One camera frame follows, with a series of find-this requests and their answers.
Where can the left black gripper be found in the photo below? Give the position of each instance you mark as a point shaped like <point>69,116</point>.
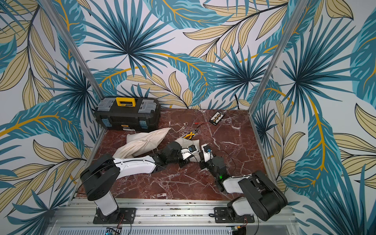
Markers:
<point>185,161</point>

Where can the cream cloth drawstring bag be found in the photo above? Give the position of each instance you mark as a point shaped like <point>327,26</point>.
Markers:
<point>185,143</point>

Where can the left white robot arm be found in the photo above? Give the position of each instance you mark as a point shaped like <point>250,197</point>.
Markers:
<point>98,178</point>

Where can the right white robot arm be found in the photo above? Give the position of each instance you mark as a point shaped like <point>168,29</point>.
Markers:
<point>260,197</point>

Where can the yellow black pliers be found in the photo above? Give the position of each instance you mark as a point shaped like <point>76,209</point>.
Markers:
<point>190,136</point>

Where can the black screwdriver bit case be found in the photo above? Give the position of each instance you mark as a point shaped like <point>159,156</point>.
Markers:
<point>216,118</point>

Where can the black plastic toolbox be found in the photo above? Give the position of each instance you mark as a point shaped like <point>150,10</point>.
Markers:
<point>128,114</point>

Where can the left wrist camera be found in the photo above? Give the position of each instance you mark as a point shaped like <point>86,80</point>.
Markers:
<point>186,152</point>

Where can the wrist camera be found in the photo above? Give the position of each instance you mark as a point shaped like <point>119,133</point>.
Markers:
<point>206,152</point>
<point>186,152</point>

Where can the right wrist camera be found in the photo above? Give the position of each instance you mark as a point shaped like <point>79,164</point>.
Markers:
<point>206,152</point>

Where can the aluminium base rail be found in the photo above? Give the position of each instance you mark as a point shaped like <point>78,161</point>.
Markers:
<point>177,213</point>

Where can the aluminium corner post left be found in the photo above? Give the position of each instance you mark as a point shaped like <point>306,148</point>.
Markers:
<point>66,36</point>

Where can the aluminium corner post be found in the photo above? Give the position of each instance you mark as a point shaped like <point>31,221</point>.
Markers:
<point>66,36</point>
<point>293,21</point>

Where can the aluminium corner post right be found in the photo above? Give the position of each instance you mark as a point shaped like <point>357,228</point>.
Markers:
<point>293,21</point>

